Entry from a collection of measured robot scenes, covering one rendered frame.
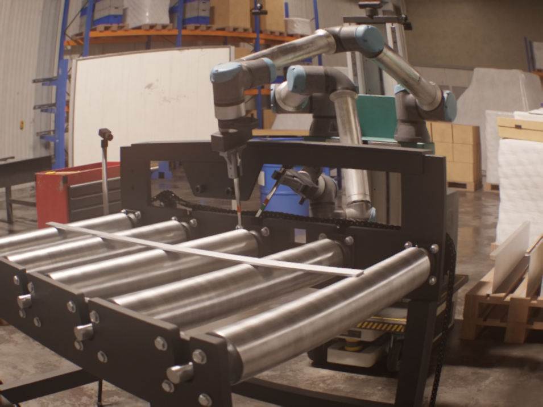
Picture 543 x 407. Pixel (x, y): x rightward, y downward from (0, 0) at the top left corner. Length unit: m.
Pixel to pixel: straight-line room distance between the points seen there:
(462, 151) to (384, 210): 6.88
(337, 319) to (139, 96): 5.54
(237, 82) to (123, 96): 4.77
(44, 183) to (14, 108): 8.59
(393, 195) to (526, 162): 2.12
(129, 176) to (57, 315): 1.23
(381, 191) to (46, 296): 2.22
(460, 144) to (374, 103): 7.00
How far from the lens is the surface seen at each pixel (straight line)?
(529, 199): 5.18
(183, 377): 1.10
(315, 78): 2.57
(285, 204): 7.58
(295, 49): 2.34
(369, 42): 2.42
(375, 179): 3.33
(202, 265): 1.90
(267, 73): 2.05
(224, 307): 1.54
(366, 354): 3.15
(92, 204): 4.21
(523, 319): 3.45
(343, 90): 2.56
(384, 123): 3.19
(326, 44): 2.46
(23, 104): 12.97
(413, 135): 2.94
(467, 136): 10.11
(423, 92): 2.75
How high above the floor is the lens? 1.29
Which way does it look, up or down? 8 degrees down
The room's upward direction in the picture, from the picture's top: 2 degrees counter-clockwise
